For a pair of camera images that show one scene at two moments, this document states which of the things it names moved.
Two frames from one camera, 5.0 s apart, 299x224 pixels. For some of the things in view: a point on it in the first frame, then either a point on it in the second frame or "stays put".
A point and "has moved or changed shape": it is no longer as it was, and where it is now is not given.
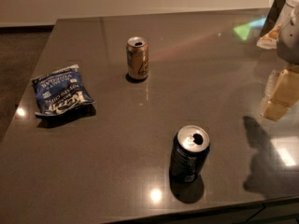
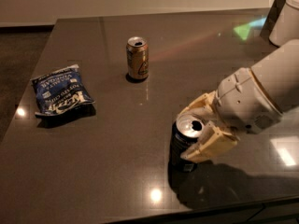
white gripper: (289, 44) -> (246, 102)
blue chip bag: (61, 91) stays put
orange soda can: (137, 58) stays put
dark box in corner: (273, 15) stays put
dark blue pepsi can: (189, 154) has moved or changed shape
